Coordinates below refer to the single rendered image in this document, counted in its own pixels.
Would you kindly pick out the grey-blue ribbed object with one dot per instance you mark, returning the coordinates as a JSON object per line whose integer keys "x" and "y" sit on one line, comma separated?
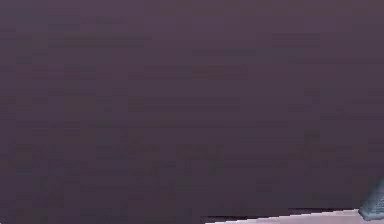
{"x": 375, "y": 206}

